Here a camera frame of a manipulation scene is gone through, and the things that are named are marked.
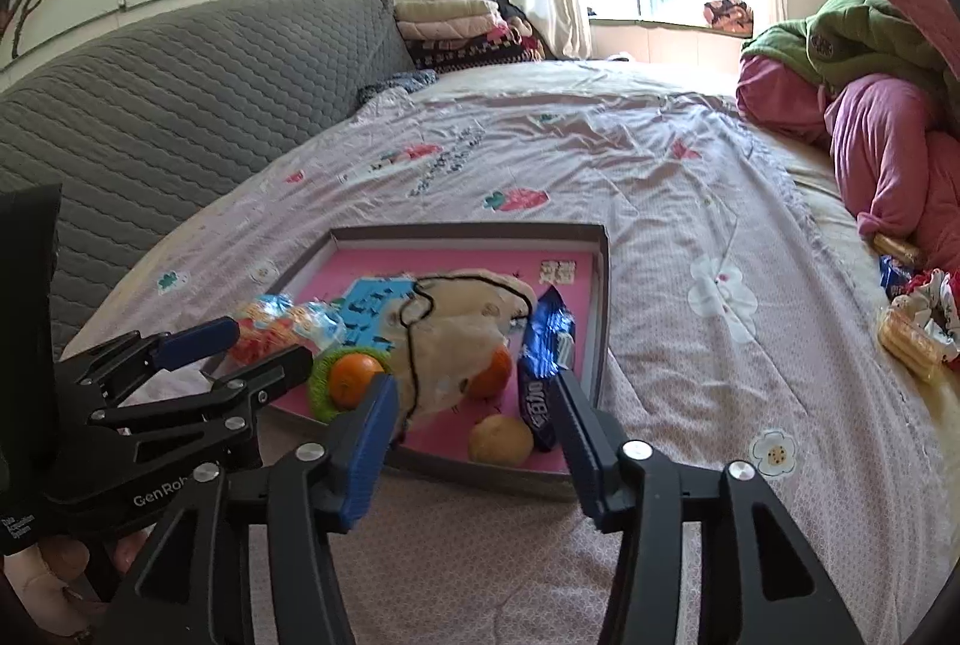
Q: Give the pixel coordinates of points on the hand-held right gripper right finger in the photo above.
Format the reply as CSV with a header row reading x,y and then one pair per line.
x,y
583,457

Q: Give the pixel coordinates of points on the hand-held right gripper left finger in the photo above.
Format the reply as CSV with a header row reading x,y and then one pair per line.
x,y
367,457

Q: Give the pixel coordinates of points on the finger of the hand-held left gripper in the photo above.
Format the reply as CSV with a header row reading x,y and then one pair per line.
x,y
195,341
247,386

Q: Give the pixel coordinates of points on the blue-topped toy egg packet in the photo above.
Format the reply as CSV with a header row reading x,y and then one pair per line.
x,y
262,334

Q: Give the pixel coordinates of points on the green fuzzy hair scrunchie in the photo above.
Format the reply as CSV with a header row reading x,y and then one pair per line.
x,y
319,399

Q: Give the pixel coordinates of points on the small mandarin orange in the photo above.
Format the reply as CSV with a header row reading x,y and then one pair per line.
x,y
352,382

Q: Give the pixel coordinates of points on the beige round pastry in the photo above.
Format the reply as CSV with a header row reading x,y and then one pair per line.
x,y
499,439

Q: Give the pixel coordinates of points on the red toy egg packet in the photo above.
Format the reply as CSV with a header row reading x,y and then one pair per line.
x,y
319,322

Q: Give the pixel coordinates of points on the grey shallow cardboard box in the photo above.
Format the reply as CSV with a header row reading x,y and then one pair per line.
x,y
465,474

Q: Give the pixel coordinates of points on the large mandarin orange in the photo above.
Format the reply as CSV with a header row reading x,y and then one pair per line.
x,y
495,379

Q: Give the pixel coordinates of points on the blue cookie packet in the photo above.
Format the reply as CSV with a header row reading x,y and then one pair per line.
x,y
544,330

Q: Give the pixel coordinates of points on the person's left hand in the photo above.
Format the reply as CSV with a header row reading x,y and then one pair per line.
x,y
37,581

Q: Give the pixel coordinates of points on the grey quilted headboard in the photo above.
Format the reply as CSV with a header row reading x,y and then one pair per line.
x,y
187,90

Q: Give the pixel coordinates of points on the dark patterned cloth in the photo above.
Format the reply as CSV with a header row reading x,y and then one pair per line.
x,y
394,86

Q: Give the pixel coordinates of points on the yellow wafer packet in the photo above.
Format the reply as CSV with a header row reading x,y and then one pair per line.
x,y
907,341

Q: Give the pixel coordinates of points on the small blue snack packet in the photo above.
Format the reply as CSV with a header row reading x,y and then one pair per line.
x,y
894,277

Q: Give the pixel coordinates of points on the small orange snack packet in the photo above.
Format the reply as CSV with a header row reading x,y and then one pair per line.
x,y
898,249

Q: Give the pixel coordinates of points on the snack wrappers near bedding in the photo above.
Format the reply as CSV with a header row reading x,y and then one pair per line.
x,y
937,307

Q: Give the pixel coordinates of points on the black checkered folded blanket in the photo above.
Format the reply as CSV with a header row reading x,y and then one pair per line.
x,y
472,52

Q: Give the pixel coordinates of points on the pink folded blanket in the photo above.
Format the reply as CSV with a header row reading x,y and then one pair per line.
x,y
450,28

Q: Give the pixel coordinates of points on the beige folded blanket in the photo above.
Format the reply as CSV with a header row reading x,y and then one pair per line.
x,y
442,10

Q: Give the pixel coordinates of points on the magenta quilt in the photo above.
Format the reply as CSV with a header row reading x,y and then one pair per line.
x,y
885,150

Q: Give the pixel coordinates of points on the floral cushion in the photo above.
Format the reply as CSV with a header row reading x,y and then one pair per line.
x,y
727,13

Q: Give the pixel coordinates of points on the green blanket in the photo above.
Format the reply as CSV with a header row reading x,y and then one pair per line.
x,y
862,37

